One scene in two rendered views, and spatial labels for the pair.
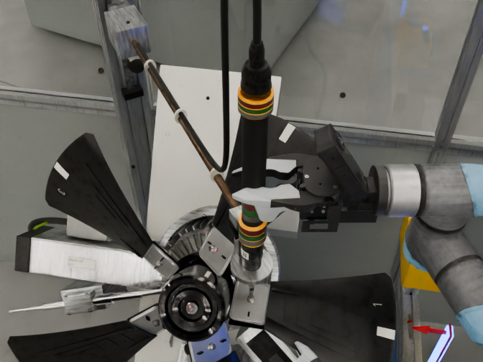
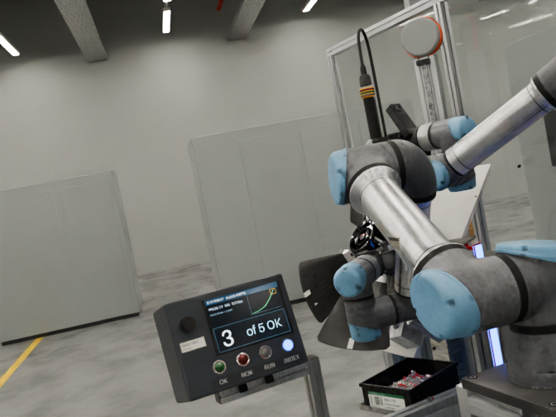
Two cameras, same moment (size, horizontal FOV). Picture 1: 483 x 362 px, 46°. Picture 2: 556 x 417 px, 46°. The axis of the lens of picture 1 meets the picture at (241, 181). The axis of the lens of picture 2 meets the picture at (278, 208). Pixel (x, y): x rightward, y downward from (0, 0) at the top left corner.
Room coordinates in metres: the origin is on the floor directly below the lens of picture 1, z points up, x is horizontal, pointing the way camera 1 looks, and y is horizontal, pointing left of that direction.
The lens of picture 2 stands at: (-0.86, -1.44, 1.45)
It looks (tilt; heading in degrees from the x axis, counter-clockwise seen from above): 3 degrees down; 55
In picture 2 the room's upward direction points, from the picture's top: 11 degrees counter-clockwise
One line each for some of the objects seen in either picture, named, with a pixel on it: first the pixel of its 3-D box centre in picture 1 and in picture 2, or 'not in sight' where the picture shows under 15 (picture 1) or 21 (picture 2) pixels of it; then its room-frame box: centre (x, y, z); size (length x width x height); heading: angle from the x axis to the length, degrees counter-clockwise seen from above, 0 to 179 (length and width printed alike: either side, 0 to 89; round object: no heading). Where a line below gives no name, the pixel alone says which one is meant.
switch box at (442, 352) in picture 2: not in sight; (456, 348); (0.91, 0.15, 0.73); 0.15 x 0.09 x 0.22; 171
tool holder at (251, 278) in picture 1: (249, 245); not in sight; (0.55, -0.01, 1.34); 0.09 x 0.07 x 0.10; 26
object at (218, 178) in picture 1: (180, 115); not in sight; (0.82, 0.12, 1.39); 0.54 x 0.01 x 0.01; 26
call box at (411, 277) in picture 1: (425, 251); not in sight; (0.77, -0.42, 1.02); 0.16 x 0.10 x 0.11; 171
